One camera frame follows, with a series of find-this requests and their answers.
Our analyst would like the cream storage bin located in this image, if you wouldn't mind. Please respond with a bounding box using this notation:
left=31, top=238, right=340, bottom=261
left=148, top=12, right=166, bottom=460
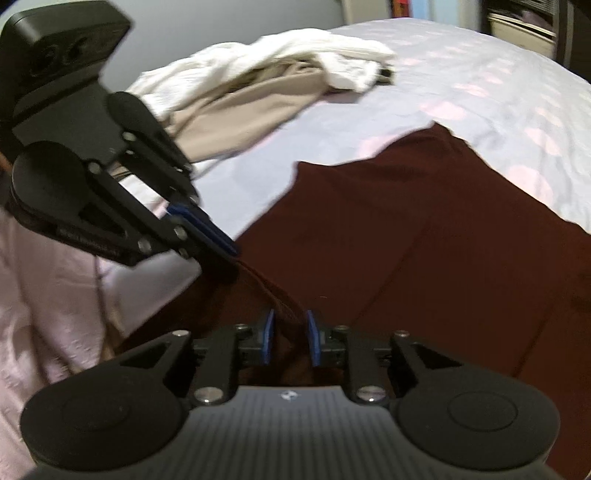
left=488, top=12, right=556, bottom=58

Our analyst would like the beige garment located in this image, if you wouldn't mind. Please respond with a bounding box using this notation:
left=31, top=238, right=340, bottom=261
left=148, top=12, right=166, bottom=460
left=166, top=60, right=329, bottom=162

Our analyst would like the polka dot bed sheet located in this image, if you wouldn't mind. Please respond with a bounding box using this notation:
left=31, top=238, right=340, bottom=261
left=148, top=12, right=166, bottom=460
left=194, top=20, right=590, bottom=241

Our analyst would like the dark maroon shirt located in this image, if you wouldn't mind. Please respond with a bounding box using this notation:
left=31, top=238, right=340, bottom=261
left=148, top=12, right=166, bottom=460
left=124, top=125, right=590, bottom=479

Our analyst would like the white muslin blanket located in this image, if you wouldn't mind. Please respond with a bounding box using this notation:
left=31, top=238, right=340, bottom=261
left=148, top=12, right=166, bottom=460
left=127, top=28, right=397, bottom=120

